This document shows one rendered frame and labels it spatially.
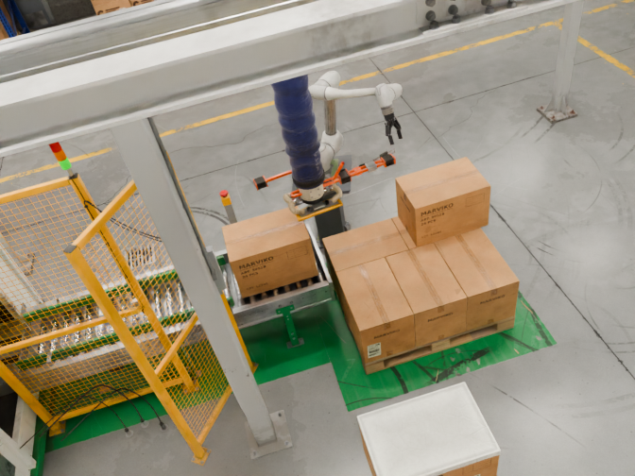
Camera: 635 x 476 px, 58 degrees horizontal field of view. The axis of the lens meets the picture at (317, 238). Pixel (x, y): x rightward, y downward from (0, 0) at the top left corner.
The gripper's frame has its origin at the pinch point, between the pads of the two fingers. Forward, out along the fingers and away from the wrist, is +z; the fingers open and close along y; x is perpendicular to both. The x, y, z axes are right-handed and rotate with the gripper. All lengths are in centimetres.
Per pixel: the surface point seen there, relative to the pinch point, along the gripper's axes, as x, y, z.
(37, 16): 818, 284, -285
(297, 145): 22, -82, -27
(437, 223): -14, 2, 69
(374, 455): -53, -192, 110
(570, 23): -66, 263, -22
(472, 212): -33, 23, 71
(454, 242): -19, 11, 90
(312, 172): 26, -72, -5
